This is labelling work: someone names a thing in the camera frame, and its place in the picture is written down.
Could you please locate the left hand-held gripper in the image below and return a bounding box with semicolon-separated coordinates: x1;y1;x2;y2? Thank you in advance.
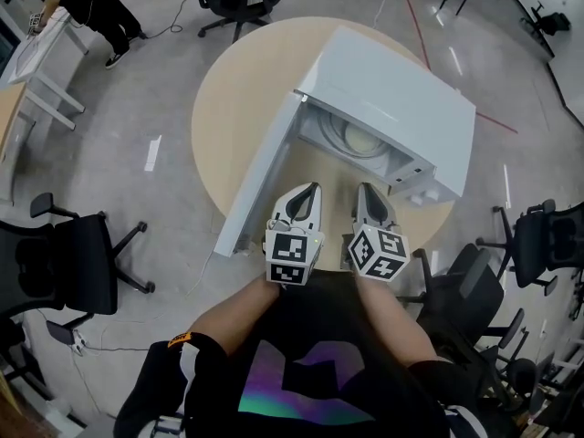
263;182;327;287

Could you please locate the white power strip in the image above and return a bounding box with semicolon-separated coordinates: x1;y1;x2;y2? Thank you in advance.
70;328;89;356

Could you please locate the person's left forearm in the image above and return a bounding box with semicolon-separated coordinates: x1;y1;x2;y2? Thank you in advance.
189;280;283;351

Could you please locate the white bowl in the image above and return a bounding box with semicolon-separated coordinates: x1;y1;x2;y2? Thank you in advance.
318;110;394;162

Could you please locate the person's right forearm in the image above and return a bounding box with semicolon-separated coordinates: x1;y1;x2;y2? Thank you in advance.
355;275;447;365

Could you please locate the black printed t-shirt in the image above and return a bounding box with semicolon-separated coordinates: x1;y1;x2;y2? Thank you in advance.
112;269;485;438

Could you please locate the black floor cable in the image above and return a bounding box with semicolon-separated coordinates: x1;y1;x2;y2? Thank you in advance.
134;0;203;41

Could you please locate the white desk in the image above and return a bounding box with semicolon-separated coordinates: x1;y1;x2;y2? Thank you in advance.
0;5;90;131

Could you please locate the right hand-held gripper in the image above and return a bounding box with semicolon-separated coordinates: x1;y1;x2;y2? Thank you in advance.
347;182;411;284

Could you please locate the white floor cable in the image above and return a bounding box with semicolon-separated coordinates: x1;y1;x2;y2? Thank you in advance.
370;0;395;30

